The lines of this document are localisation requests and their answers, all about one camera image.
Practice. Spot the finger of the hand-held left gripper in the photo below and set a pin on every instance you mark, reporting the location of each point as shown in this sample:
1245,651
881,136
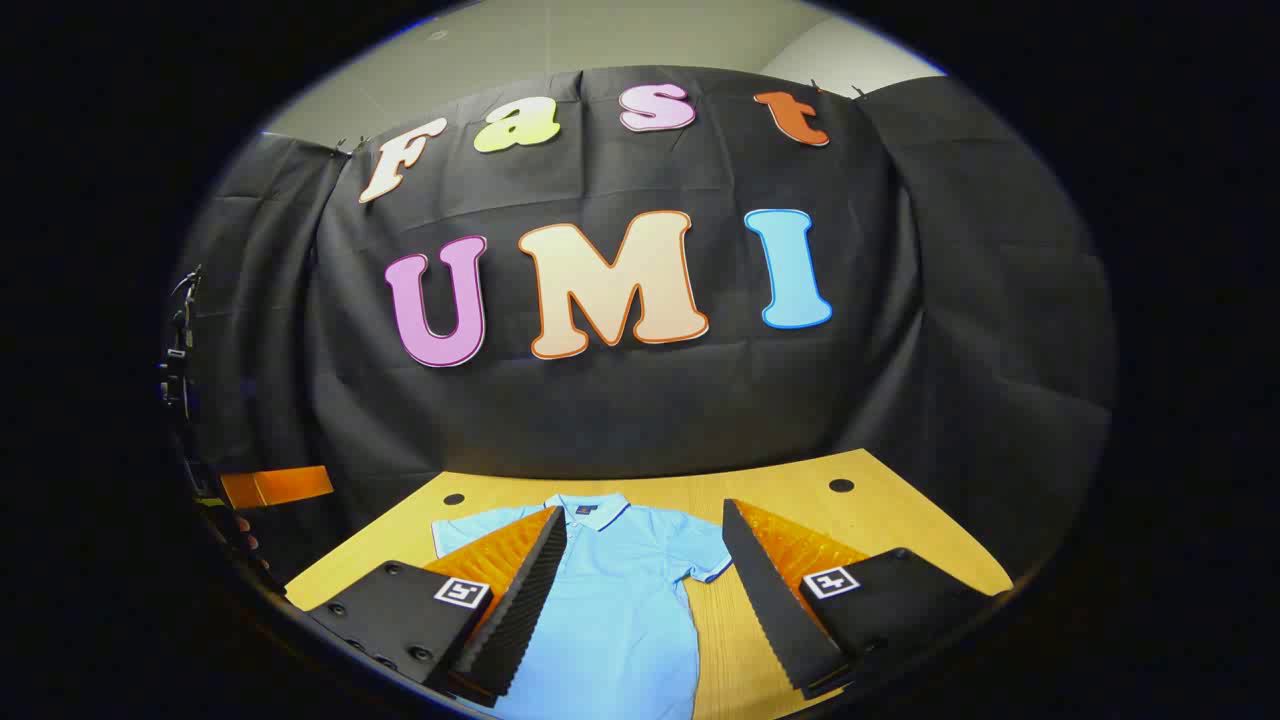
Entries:
280,487

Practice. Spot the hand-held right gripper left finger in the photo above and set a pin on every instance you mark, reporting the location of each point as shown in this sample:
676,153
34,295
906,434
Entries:
520,610

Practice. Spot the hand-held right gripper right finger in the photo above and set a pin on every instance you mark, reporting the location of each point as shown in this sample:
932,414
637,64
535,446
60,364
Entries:
770,610

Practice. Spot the light blue T-shirt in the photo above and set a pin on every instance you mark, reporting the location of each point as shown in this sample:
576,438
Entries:
620,620

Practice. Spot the black metal stand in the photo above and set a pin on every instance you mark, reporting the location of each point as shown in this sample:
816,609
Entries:
180,350

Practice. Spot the black backdrop cloth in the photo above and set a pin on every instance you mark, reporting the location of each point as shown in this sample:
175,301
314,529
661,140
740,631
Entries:
640,400

